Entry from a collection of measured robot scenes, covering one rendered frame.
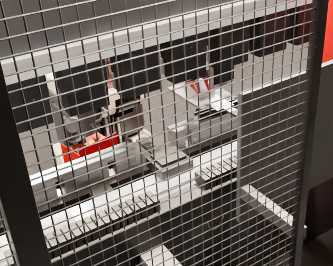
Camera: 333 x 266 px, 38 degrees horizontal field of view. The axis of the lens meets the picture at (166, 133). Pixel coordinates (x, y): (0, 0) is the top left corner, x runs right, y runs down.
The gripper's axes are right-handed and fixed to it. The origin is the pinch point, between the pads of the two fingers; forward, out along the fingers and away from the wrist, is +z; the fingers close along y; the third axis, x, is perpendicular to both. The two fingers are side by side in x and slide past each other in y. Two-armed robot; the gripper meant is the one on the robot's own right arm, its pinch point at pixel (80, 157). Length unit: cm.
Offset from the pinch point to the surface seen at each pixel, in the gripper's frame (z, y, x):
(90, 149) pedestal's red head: -5.4, 11.2, 0.3
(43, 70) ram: -49, 52, -28
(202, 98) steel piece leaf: -16, 44, 41
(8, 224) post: -38, 118, -71
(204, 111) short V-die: -13, 50, 34
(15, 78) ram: -49, 51, -37
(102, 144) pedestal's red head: -4.6, 11.0, 6.9
